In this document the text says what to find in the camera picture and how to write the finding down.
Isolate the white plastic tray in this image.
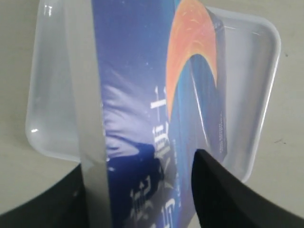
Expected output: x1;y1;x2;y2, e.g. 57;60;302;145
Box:
25;0;281;182

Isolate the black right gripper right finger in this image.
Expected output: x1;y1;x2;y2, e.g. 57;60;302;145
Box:
191;149;304;228

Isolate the blue book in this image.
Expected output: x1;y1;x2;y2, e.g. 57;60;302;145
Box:
64;0;227;228

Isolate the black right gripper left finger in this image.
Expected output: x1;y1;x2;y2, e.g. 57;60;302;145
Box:
0;165;88;228

